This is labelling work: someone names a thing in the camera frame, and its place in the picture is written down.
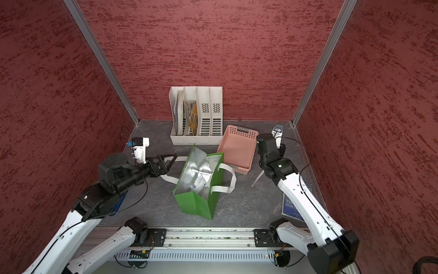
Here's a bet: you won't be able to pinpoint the white plain ice pack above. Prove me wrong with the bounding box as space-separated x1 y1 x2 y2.
252 170 265 187

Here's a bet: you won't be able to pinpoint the green insulated delivery bag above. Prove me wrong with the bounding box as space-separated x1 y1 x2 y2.
161 146 237 220

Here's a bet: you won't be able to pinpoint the white printed ice pack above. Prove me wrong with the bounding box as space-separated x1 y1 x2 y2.
191 175 207 191

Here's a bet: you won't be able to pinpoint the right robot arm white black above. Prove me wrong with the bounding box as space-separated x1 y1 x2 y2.
257 133 359 274

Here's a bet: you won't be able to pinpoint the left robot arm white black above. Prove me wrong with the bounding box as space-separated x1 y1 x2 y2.
25 153 177 274

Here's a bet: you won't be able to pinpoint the pink perforated plastic basket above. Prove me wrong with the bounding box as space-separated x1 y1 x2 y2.
217 125 259 175

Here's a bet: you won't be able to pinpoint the books in file organizer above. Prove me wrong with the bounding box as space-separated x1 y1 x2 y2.
169 87 198 136

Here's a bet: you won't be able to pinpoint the white magazine file organizer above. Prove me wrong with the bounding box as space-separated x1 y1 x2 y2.
169 86 223 146

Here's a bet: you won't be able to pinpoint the blue stapler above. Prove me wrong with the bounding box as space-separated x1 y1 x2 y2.
112 194 126 215

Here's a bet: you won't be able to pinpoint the blue paperback book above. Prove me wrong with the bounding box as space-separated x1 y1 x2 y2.
281 194 304 221

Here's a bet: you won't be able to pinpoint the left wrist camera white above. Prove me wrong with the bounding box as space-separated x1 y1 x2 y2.
128 137 149 164

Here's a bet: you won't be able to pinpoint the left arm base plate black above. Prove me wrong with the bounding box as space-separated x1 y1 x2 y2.
132 228 167 248

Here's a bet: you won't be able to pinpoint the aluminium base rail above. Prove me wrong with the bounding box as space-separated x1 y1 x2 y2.
112 227 346 250

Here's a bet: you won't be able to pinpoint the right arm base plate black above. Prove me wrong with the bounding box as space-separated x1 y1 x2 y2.
253 229 293 250

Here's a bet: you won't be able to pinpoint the right aluminium corner post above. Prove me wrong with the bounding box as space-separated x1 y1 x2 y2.
292 0 358 127

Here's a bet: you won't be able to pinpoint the aluminium corner post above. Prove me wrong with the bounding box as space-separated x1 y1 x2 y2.
292 0 358 127
63 0 141 126

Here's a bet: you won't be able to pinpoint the left aluminium corner post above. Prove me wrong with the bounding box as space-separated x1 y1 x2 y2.
63 0 141 126

